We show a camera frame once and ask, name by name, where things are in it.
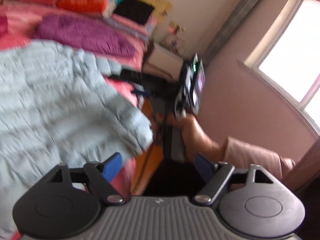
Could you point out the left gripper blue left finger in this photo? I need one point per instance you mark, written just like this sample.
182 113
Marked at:
112 166

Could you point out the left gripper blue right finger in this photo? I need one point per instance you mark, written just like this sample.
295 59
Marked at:
204 167

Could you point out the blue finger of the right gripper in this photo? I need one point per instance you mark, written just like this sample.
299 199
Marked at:
131 76
141 93

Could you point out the light blue down jacket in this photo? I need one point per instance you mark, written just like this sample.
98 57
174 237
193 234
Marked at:
56 107

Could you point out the pink sleeved forearm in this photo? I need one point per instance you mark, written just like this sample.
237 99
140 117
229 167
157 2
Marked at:
242 155

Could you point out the person right hand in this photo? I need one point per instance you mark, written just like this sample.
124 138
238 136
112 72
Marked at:
196 140

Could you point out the white nightstand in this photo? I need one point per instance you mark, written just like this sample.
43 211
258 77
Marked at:
159 61

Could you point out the folded pink grey blankets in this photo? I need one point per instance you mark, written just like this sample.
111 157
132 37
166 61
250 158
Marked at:
141 31

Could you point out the black folded cloth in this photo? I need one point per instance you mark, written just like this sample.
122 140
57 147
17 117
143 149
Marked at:
134 10

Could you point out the purple down jacket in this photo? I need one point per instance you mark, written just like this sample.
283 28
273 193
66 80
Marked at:
85 33

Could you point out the yellow padded headboard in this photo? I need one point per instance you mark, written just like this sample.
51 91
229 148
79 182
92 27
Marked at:
161 9

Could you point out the orange folded quilt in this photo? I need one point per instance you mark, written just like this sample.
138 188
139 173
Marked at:
101 8

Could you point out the pink bedspread bed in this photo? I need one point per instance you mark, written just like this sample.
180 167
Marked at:
18 23

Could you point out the bright window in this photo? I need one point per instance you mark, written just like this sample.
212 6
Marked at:
287 58

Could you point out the photo frame on nightstand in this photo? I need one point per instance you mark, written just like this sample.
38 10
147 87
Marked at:
173 43

